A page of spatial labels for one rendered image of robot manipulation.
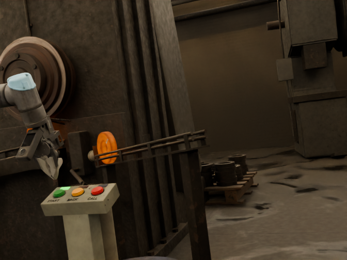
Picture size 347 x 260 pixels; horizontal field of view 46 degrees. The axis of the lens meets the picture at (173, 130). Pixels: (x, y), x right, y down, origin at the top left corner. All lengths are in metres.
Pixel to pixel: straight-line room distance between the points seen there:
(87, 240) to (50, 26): 1.46
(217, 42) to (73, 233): 7.09
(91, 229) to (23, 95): 0.48
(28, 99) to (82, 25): 1.13
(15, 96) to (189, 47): 7.18
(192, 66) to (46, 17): 6.01
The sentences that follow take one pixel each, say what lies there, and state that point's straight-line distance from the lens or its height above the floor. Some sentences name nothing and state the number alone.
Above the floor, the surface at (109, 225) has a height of 0.45.
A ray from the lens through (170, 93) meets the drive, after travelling 2.93.
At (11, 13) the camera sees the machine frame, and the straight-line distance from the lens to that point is 2.71.
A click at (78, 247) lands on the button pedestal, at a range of 1.44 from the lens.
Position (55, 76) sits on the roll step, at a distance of 2.27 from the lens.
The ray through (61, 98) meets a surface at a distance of 2.27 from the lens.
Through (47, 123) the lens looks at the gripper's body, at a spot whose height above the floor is 0.85.
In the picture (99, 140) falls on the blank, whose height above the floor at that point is 0.75.
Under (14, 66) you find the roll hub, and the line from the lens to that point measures 2.37.
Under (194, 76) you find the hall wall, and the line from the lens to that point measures 8.31.
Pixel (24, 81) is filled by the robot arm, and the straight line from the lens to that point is 1.34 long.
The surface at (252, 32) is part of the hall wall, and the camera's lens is 8.16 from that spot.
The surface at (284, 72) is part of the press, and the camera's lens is 5.93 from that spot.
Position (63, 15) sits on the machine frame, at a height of 1.46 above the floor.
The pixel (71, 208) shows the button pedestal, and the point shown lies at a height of 0.56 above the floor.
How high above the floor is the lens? 0.82
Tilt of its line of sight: 2 degrees down
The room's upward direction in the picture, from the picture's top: 7 degrees counter-clockwise
